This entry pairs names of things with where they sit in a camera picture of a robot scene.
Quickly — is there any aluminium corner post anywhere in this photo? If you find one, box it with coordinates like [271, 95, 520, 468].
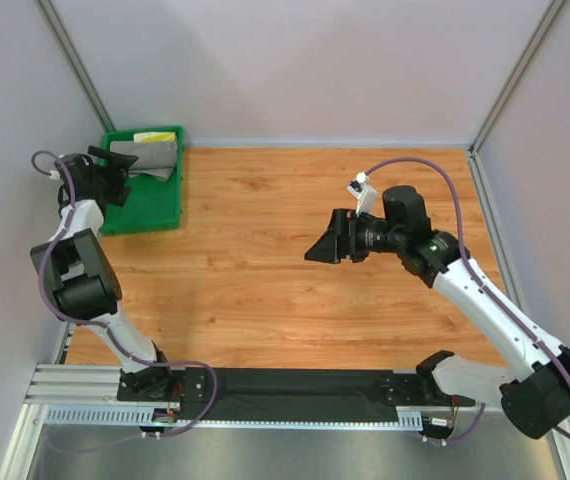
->
[468, 0, 570, 157]
[34, 0, 115, 132]

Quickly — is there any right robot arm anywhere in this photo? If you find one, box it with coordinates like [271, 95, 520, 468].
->
[304, 185, 570, 439]

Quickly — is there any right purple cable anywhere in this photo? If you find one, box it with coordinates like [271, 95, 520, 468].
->
[354, 157, 570, 447]

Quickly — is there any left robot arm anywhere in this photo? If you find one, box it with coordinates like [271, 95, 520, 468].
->
[30, 146, 176, 401]

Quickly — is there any purple cable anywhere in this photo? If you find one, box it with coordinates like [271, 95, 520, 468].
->
[30, 149, 219, 455]
[354, 157, 570, 447]

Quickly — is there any left aluminium corner post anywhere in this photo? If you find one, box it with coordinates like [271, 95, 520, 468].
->
[34, 0, 115, 132]

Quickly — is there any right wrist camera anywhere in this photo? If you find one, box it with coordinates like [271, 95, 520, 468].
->
[347, 172, 378, 216]

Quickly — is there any aluminium frame rail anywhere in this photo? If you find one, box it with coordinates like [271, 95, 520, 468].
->
[24, 363, 570, 431]

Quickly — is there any green plastic tray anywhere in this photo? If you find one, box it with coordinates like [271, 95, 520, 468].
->
[101, 126, 184, 236]

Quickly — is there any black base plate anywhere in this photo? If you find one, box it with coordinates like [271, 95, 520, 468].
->
[117, 367, 474, 423]

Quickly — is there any yellow green patterned towel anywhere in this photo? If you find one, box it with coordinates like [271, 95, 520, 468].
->
[133, 131, 177, 143]

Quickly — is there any grey towel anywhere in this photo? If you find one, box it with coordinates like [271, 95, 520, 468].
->
[109, 141, 178, 182]

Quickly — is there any right aluminium corner post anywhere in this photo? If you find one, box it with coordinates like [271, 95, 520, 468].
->
[468, 0, 570, 157]

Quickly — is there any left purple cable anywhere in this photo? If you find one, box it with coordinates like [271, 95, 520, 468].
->
[30, 149, 219, 455]

